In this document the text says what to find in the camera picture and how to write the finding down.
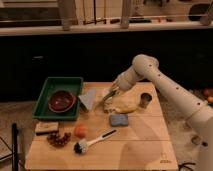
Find orange tomato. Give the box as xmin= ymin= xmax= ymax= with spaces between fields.
xmin=74 ymin=124 xmax=87 ymax=138

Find yellow banana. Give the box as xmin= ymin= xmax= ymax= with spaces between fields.
xmin=113 ymin=104 xmax=137 ymax=114

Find small metal cup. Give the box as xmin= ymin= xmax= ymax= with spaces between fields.
xmin=140 ymin=93 xmax=152 ymax=108

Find brown wooden bowl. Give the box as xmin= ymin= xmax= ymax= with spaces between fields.
xmin=48 ymin=90 xmax=76 ymax=113

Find black chair frame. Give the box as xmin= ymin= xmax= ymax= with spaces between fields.
xmin=0 ymin=123 xmax=19 ymax=171

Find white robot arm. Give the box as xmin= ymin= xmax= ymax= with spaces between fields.
xmin=109 ymin=54 xmax=213 ymax=171

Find white dish brush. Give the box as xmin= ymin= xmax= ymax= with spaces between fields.
xmin=73 ymin=129 xmax=117 ymax=154

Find small wooden block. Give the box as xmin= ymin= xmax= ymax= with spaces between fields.
xmin=35 ymin=122 xmax=59 ymax=135

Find green plastic tray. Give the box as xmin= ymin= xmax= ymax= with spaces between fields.
xmin=33 ymin=77 xmax=83 ymax=121

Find dark red grape bunch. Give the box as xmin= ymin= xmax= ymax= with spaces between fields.
xmin=47 ymin=133 xmax=71 ymax=148

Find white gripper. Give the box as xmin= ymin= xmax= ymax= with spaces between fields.
xmin=104 ymin=81 xmax=121 ymax=99

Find grey folded cloth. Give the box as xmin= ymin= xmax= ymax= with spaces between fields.
xmin=78 ymin=88 xmax=96 ymax=110

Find blue sponge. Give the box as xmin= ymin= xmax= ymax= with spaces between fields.
xmin=109 ymin=114 xmax=129 ymax=127

